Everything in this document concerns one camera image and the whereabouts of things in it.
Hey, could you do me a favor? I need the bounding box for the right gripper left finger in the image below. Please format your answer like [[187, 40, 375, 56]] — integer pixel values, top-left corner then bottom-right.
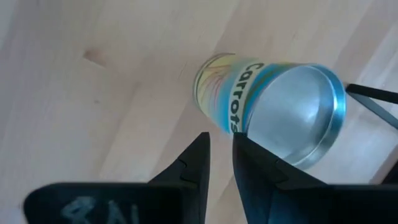
[[148, 132, 211, 224]]

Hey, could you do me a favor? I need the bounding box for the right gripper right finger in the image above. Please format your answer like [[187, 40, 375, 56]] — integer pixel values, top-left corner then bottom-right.
[[232, 132, 327, 224]]

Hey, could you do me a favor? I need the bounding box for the blue yellow carrots tin can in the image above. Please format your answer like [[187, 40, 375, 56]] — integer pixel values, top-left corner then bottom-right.
[[192, 52, 348, 170]]

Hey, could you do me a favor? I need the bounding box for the black metal shelf bracket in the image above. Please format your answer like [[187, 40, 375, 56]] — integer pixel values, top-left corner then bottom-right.
[[344, 82, 398, 131]]

